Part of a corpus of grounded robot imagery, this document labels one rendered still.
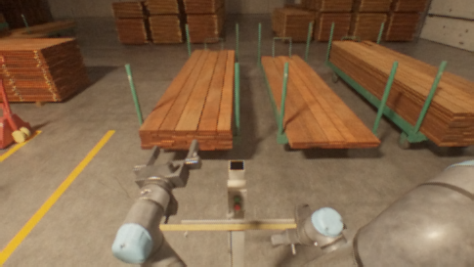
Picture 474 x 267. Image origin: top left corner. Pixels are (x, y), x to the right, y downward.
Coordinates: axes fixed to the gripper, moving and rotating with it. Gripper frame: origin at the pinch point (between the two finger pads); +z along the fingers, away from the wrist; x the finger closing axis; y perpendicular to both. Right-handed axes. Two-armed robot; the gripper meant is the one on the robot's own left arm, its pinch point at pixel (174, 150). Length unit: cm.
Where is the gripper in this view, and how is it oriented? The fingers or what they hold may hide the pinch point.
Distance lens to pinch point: 73.9
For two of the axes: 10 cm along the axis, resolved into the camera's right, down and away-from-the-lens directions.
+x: -9.7, 1.6, 2.0
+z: 0.8, -5.6, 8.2
